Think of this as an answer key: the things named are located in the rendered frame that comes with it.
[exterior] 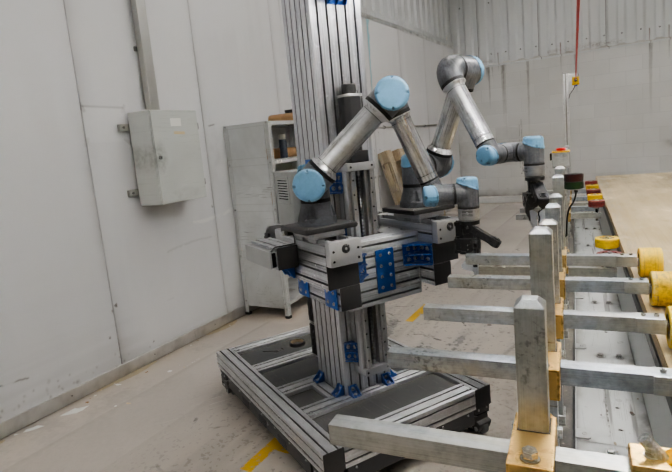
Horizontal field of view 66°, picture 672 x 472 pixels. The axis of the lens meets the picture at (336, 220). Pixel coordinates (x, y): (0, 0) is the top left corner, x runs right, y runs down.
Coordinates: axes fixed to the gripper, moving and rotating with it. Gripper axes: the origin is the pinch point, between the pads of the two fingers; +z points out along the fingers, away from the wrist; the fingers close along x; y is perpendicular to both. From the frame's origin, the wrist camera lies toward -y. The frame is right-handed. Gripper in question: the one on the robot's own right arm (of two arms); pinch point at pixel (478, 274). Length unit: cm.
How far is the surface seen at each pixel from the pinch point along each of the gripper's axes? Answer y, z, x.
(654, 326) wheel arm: -45, -12, 77
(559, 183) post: -27.6, -31.4, -2.3
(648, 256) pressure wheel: -50, -14, 28
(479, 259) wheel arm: -5.3, -12.2, 26.5
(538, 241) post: -27, -33, 98
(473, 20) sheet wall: 125, -241, -793
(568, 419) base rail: -30, 12, 70
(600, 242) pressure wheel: -40.2, -7.2, -21.8
